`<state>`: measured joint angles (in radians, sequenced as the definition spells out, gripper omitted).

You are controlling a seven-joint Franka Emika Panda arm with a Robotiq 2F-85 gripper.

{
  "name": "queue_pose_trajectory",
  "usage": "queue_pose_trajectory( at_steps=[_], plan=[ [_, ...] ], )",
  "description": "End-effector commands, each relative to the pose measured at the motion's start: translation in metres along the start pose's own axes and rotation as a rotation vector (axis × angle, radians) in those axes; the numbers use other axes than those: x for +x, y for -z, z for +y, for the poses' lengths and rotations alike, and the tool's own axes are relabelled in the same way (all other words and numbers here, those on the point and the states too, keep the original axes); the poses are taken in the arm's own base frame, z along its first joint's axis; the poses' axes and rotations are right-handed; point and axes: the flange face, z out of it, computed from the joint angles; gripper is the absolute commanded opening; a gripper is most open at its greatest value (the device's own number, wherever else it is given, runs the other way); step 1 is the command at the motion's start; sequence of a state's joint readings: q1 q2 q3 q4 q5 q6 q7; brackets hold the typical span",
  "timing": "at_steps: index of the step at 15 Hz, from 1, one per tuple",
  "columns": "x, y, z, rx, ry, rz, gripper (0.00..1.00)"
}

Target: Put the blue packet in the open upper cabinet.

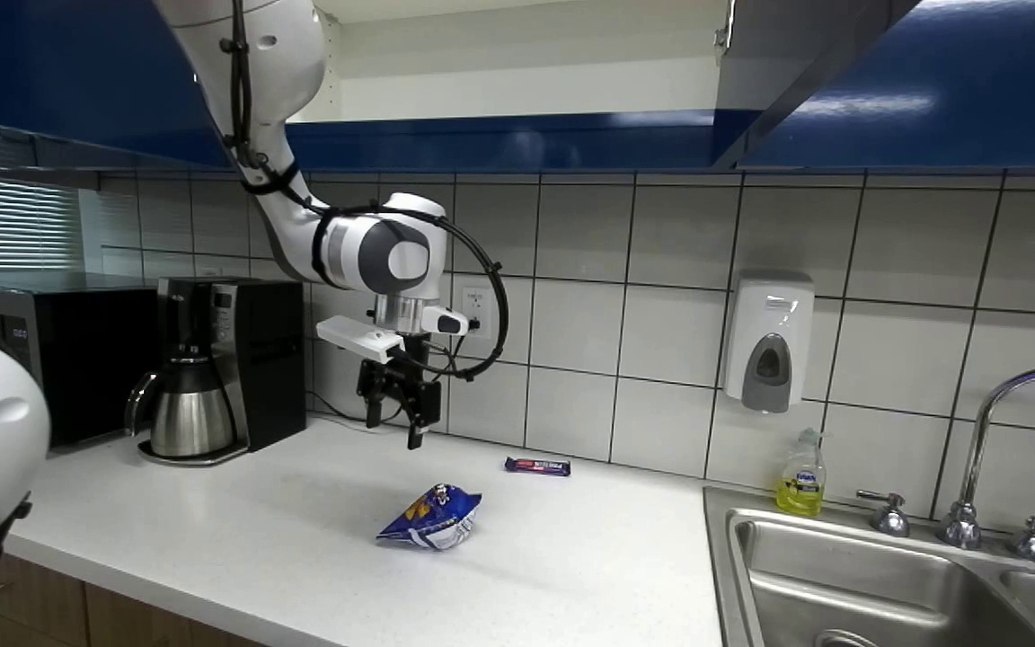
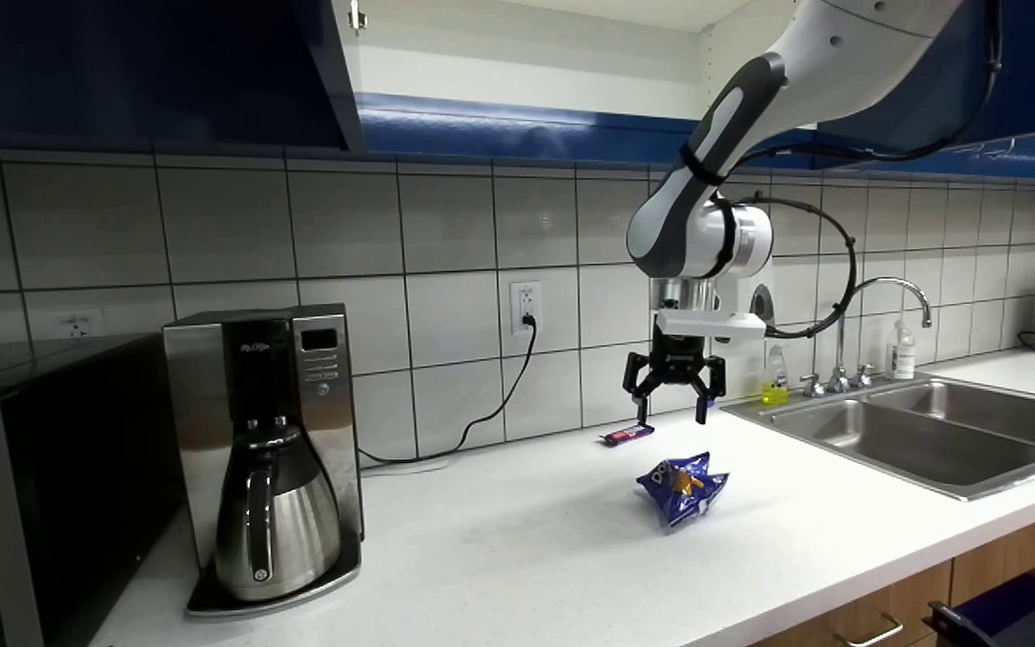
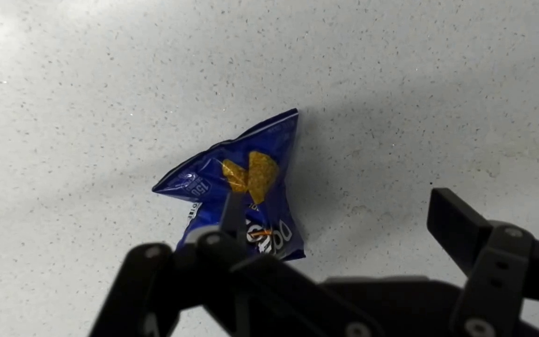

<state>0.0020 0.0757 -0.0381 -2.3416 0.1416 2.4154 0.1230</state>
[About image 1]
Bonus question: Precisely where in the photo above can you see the white wall soap dispenser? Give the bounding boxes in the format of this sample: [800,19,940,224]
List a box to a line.
[724,277,818,418]

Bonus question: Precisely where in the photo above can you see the black microwave oven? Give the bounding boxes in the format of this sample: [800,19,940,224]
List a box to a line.
[0,282,174,452]

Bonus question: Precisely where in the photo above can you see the stainless steel carafe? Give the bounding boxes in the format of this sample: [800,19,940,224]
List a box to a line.
[120,353,243,463]

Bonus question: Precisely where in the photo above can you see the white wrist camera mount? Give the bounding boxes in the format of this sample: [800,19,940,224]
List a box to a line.
[317,314,410,367]

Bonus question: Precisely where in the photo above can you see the open white cabinet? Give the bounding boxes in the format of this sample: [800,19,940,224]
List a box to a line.
[279,0,739,181]

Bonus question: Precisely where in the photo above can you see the closed blue cabinet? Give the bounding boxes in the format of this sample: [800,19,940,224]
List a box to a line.
[753,0,1035,172]

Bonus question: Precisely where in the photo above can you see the metal cabinet hinge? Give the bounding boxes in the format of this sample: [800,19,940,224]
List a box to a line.
[715,0,739,54]

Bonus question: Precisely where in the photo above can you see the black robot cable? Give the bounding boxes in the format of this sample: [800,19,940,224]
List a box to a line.
[222,0,512,386]

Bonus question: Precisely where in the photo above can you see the dark blue cabinet door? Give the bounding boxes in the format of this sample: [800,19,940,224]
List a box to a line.
[0,0,233,172]

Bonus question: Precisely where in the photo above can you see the small dark candy bar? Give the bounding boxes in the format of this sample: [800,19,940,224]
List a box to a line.
[501,452,573,483]

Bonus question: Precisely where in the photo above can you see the wooden lower cabinet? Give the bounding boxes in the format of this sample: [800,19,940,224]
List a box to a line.
[0,554,263,647]

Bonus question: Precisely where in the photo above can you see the stainless steel double sink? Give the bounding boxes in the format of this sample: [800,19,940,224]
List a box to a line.
[700,483,1035,647]

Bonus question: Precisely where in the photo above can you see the chrome sink faucet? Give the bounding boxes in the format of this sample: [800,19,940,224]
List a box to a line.
[852,363,1035,569]

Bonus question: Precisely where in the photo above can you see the blue cabinet door with hinge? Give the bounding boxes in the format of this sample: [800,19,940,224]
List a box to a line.
[710,0,924,172]

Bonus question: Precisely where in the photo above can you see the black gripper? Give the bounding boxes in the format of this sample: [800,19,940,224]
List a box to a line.
[352,336,444,452]

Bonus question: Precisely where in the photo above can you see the white window blinds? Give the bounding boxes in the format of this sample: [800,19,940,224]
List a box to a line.
[0,172,87,289]

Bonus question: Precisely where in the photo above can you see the blue snack packet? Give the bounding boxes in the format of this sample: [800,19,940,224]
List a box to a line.
[373,483,483,554]

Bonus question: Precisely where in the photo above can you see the yellow dish soap bottle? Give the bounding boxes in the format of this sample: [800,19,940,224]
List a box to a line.
[771,429,828,521]

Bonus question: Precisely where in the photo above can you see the black steel coffee maker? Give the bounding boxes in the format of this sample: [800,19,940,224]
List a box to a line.
[154,277,308,466]

